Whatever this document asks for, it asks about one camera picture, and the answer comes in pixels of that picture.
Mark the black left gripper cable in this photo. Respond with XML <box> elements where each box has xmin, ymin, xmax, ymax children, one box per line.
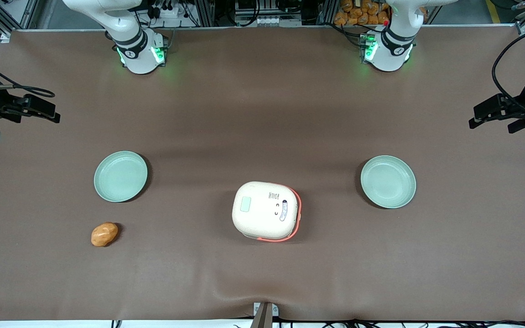
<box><xmin>492</xmin><ymin>24</ymin><xmax>525</xmax><ymax>117</ymax></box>

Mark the pale green round plate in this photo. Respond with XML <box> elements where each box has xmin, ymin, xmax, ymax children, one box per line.
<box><xmin>94</xmin><ymin>151</ymin><xmax>148</xmax><ymax>203</ymax></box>
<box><xmin>360</xmin><ymin>155</ymin><xmax>417</xmax><ymax>209</ymax></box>

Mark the bag of orange bread rolls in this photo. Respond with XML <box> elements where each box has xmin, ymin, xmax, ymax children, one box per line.
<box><xmin>334</xmin><ymin>0</ymin><xmax>390</xmax><ymax>26</ymax></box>

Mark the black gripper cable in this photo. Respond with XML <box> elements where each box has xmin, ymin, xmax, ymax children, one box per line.
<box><xmin>492</xmin><ymin>24</ymin><xmax>525</xmax><ymax>117</ymax></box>
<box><xmin>0</xmin><ymin>49</ymin><xmax>56</xmax><ymax>98</ymax></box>

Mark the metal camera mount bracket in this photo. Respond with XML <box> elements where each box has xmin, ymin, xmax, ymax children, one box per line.
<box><xmin>251</xmin><ymin>302</ymin><xmax>279</xmax><ymax>328</ymax></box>

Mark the white power strip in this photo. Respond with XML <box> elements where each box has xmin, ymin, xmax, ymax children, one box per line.
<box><xmin>152</xmin><ymin>4</ymin><xmax>186</xmax><ymax>20</ymax></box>

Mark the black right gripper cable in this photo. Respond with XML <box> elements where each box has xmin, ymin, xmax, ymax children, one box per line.
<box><xmin>0</xmin><ymin>49</ymin><xmax>56</xmax><ymax>98</ymax></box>

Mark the brown table cloth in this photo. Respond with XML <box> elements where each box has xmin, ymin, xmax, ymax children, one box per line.
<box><xmin>0</xmin><ymin>25</ymin><xmax>525</xmax><ymax>322</ymax></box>

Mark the orange potato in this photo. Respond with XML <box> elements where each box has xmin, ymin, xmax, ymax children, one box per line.
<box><xmin>91</xmin><ymin>222</ymin><xmax>119</xmax><ymax>247</ymax></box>

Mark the cream rice cooker orange trim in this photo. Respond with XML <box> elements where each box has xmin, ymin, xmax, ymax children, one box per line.
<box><xmin>232</xmin><ymin>181</ymin><xmax>302</xmax><ymax>243</ymax></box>

